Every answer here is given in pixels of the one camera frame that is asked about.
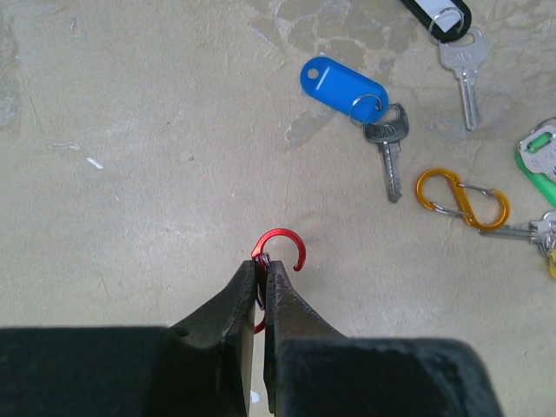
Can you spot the green tag key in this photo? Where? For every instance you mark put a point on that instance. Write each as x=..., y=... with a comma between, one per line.
x=535, y=157

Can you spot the black tag key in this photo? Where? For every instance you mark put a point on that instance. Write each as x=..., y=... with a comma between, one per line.
x=462, y=47

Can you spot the yellow tag key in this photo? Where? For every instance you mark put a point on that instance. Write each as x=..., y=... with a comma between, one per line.
x=540, y=233

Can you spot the blue tag key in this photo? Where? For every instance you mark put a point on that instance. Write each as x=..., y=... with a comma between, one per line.
x=365, y=102

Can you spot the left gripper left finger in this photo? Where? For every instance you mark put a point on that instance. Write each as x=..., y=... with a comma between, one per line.
x=218, y=339

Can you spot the orange S carabiner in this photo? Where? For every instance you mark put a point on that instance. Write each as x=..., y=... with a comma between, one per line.
x=464, y=208

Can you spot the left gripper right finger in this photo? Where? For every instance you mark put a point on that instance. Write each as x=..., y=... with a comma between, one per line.
x=287, y=316

